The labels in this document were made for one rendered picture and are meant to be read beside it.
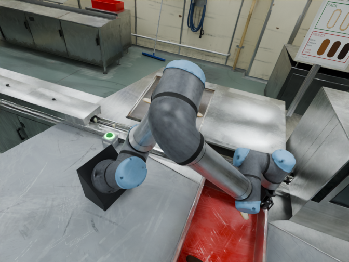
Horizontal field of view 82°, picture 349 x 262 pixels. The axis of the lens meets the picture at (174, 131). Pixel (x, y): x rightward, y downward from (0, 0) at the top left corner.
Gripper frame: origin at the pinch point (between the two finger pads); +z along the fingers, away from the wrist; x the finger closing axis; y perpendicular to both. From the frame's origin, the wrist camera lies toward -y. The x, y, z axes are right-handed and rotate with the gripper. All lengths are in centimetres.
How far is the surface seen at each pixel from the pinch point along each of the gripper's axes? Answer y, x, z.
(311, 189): -3.0, 23.3, -12.8
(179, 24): -424, -55, 22
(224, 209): -1.0, -9.3, 8.5
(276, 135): -52, 28, -1
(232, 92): -92, 4, -7
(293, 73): -176, 89, 3
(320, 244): 9.8, 33.5, 9.0
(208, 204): -2.4, -17.0, 8.5
